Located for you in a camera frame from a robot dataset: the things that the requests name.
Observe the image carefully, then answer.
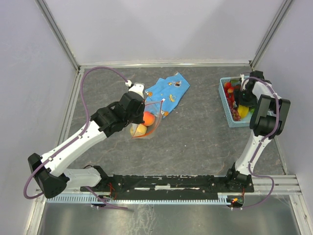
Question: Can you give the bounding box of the light blue cable duct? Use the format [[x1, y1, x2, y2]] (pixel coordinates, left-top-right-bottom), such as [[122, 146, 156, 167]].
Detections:
[[46, 193, 231, 206]]

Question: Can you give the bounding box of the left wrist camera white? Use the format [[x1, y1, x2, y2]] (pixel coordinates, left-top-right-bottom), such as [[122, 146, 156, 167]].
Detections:
[[125, 80, 144, 98]]

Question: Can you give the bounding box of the orange peach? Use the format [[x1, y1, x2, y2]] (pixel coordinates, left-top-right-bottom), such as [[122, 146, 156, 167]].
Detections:
[[143, 111, 156, 127]]

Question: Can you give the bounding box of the yellow banana toy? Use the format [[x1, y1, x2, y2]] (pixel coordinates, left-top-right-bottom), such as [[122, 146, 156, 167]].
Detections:
[[237, 105, 249, 118]]

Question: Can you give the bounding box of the red berry cluster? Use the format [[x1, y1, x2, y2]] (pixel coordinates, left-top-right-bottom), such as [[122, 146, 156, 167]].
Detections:
[[224, 82, 235, 106]]

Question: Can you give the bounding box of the blue cartoon print cloth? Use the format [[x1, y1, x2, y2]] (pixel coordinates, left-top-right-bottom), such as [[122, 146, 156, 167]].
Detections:
[[145, 72, 190, 118]]

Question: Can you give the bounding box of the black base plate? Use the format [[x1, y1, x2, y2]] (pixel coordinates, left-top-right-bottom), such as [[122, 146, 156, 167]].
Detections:
[[91, 175, 254, 200]]

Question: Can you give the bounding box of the aluminium frame rail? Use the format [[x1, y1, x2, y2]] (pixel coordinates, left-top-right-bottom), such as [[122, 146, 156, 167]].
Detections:
[[80, 59, 250, 69]]

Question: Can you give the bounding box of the blue plastic basket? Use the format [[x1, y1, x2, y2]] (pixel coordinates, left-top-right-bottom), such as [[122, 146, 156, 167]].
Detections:
[[219, 76, 252, 128]]

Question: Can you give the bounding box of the yellow lemon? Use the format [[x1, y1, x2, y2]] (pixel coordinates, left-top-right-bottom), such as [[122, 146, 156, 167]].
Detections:
[[130, 124, 147, 138]]

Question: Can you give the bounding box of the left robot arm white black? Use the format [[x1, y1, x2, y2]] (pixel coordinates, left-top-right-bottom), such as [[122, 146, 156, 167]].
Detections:
[[27, 91, 145, 198]]

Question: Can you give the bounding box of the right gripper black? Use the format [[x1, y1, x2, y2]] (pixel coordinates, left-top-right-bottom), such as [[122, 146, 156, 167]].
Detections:
[[231, 88, 256, 111]]

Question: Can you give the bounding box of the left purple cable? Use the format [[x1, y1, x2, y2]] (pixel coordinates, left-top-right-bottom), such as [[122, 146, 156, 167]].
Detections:
[[23, 66, 130, 199]]

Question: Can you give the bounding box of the clear zip bag orange zipper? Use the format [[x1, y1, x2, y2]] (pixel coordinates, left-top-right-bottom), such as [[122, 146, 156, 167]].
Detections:
[[124, 99, 165, 141]]

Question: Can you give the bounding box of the green grapes bunch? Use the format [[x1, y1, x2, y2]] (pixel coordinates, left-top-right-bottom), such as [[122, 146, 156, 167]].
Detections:
[[230, 106, 241, 121]]

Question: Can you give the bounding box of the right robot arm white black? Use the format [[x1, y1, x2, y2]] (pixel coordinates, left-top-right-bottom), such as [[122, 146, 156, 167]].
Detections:
[[224, 70, 291, 191]]

